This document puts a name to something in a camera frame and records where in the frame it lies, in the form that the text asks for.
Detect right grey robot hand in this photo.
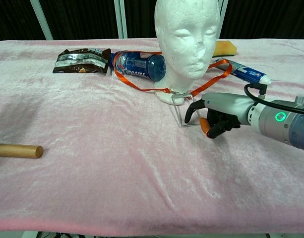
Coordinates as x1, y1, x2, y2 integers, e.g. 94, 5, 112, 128
184, 92, 254, 139

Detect orange lanyard strap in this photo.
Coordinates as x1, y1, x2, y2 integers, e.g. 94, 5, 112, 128
113, 51, 234, 98

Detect clear badge card holder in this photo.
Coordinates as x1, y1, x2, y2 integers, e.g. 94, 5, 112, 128
171, 92, 204, 127

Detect white foam mannequin head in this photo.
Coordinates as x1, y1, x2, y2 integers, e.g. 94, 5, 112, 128
153, 0, 221, 105

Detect blue white toothpaste tube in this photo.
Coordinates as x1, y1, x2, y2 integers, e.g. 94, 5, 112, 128
211, 57, 272, 87

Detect yellow sponge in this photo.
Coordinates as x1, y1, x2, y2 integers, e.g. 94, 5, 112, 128
215, 40, 238, 58

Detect blue plastic drink bottle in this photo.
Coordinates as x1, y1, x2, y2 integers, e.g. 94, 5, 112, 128
109, 51, 167, 82

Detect pink velvet table cloth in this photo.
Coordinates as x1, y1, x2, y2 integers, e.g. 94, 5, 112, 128
0, 38, 304, 236

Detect brown snack packet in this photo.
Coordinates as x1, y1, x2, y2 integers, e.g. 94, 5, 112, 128
52, 48, 112, 74

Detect wooden cylinder stick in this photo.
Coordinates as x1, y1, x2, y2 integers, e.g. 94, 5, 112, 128
0, 143, 44, 159

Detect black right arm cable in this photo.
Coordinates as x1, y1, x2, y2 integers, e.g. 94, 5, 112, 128
243, 83, 304, 116

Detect white frame post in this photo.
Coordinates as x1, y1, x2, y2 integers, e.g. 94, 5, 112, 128
114, 0, 128, 39
219, 0, 229, 20
30, 0, 54, 41

